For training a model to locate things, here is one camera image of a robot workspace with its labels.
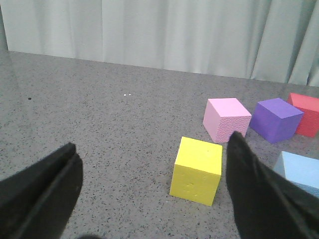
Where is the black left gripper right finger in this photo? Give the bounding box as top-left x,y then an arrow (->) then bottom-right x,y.
226,131 -> 319,239

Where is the red foam cube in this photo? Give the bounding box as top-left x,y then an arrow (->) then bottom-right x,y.
287,93 -> 319,137

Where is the light pink foam cube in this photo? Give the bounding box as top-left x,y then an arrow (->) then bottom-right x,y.
203,98 -> 252,143

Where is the purple smooth foam cube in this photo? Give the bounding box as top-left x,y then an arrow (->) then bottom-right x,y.
250,98 -> 304,143

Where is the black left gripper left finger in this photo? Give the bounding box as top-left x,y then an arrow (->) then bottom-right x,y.
0,142 -> 83,239

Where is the light blue foam cube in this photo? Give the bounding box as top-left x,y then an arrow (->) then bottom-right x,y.
273,151 -> 319,198

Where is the yellow foam cube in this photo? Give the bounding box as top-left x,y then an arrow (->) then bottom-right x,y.
169,136 -> 223,206

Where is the pale green curtain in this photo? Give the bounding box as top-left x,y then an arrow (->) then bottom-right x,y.
0,0 -> 319,86

